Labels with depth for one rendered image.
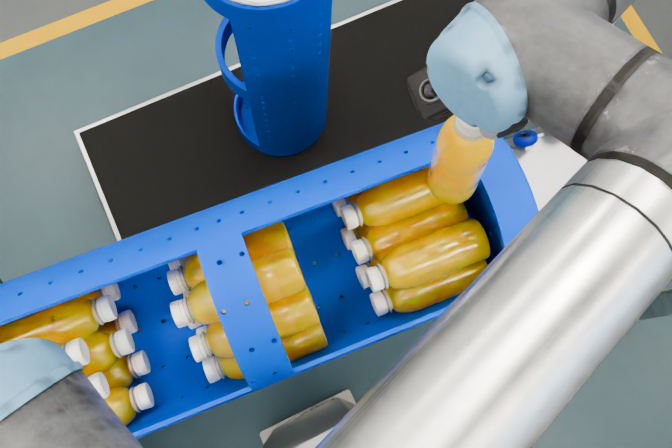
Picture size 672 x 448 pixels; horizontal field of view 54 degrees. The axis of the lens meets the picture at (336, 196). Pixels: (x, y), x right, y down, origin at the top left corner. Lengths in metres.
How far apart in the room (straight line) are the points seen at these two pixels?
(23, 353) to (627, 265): 0.31
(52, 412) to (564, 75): 0.33
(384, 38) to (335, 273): 1.22
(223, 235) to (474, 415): 0.66
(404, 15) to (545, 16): 1.88
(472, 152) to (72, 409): 0.55
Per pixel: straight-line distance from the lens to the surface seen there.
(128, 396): 1.10
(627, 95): 0.41
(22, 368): 0.38
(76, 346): 1.01
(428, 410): 0.32
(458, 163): 0.80
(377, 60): 2.22
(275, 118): 1.77
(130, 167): 2.14
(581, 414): 2.29
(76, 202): 2.32
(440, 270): 1.03
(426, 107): 0.62
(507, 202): 0.96
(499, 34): 0.42
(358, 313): 1.14
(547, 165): 1.34
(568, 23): 0.43
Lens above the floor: 2.13
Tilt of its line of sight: 75 degrees down
